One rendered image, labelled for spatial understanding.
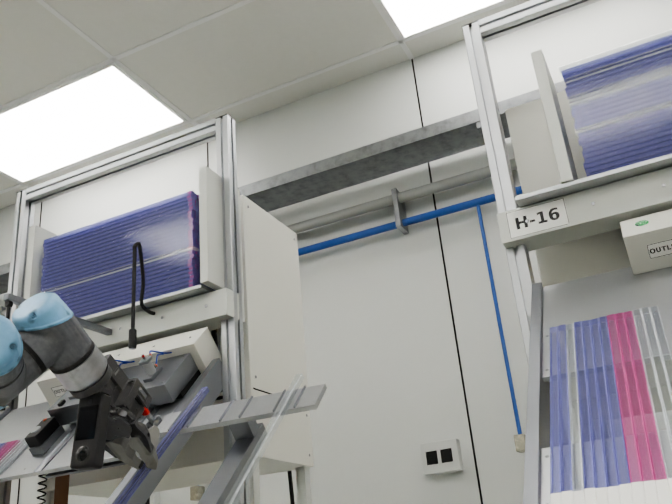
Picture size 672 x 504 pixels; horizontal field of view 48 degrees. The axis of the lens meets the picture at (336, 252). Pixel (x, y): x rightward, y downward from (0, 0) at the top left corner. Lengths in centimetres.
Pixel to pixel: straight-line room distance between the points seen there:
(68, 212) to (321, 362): 197
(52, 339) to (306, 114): 286
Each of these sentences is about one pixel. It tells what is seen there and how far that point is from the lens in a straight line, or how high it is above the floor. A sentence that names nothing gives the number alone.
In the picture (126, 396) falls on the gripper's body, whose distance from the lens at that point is 128.
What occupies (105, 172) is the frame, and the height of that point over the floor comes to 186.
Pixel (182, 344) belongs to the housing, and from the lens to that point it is 180.
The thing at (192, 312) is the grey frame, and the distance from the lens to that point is 187.
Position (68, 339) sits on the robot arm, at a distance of 119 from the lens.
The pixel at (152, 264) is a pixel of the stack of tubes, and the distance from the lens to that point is 196.
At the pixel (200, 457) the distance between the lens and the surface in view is 197.
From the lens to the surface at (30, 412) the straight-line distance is 216.
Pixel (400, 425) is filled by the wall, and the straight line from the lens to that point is 315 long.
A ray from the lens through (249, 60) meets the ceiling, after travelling 369.
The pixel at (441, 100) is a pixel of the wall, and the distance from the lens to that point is 360.
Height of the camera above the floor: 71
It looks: 24 degrees up
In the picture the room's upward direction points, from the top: 5 degrees counter-clockwise
